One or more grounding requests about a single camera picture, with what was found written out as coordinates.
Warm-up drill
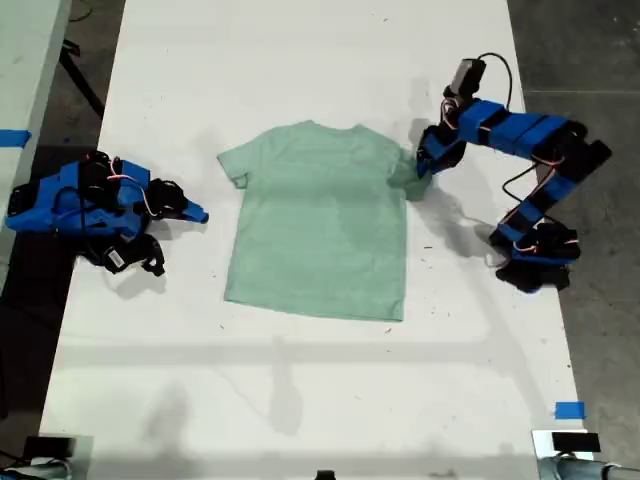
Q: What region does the black stand leg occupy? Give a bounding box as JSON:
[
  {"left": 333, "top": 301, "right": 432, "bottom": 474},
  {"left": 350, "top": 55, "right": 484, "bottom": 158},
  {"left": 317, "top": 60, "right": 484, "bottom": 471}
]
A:
[{"left": 57, "top": 42, "right": 106, "bottom": 119}]

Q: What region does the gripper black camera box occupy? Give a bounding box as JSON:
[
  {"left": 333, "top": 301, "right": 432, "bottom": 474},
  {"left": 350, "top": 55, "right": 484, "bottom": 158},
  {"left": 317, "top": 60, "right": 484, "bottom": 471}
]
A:
[
  {"left": 101, "top": 244, "right": 130, "bottom": 275},
  {"left": 447, "top": 58, "right": 487, "bottom": 96}
]

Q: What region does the pale side table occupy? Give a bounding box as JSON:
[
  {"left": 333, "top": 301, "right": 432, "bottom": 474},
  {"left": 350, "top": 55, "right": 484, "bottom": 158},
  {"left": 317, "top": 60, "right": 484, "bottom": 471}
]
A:
[{"left": 0, "top": 0, "right": 72, "bottom": 296}]

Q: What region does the long blue tape strip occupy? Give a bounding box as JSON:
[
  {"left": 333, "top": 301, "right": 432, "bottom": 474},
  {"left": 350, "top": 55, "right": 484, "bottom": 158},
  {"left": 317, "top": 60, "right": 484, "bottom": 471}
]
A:
[{"left": 0, "top": 128, "right": 32, "bottom": 148}]

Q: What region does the camera black cable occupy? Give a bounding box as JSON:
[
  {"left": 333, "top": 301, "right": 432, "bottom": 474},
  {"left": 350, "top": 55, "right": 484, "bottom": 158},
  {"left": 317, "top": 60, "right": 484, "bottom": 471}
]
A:
[
  {"left": 477, "top": 52, "right": 546, "bottom": 202},
  {"left": 49, "top": 185, "right": 101, "bottom": 261}
]

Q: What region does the small black box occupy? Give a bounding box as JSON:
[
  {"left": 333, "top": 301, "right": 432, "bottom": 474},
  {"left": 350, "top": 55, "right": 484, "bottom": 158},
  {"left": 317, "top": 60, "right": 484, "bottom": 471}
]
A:
[
  {"left": 551, "top": 432, "right": 601, "bottom": 454},
  {"left": 22, "top": 435, "right": 76, "bottom": 459}
]

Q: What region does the white metal plate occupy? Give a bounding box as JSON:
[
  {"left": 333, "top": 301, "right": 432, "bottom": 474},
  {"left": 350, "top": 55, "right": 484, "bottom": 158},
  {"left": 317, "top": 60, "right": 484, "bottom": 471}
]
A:
[
  {"left": 531, "top": 428, "right": 596, "bottom": 461},
  {"left": 37, "top": 433, "right": 95, "bottom": 480}
]

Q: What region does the grey pipe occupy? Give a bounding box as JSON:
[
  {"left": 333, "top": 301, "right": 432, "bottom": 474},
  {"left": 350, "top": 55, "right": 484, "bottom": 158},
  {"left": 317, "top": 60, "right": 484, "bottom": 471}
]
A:
[
  {"left": 0, "top": 459, "right": 74, "bottom": 480},
  {"left": 537, "top": 454, "right": 640, "bottom": 480}
]

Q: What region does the pale green T-shirt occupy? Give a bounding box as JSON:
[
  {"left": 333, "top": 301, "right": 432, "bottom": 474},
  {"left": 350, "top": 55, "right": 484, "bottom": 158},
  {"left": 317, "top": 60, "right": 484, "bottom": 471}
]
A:
[{"left": 216, "top": 119, "right": 432, "bottom": 323}]

